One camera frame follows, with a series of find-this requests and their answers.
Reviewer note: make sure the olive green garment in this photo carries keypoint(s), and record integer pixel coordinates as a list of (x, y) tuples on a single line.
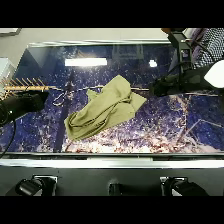
[(106, 106)]

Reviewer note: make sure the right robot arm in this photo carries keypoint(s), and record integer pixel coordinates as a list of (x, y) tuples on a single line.
[(186, 81)]

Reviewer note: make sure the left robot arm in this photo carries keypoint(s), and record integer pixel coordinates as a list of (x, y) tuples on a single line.
[(20, 105)]

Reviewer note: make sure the row of brown clothes hangers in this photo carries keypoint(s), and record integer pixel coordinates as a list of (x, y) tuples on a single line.
[(26, 87)]

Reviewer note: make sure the purple garment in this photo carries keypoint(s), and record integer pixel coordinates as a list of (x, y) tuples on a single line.
[(198, 35)]

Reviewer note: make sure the black white dotted garment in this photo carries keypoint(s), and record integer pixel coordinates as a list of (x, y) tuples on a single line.
[(213, 45)]

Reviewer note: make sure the silver frame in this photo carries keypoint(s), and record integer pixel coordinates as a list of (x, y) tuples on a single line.
[(110, 163)]

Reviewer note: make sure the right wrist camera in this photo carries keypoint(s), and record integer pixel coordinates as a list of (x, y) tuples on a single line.
[(185, 55)]

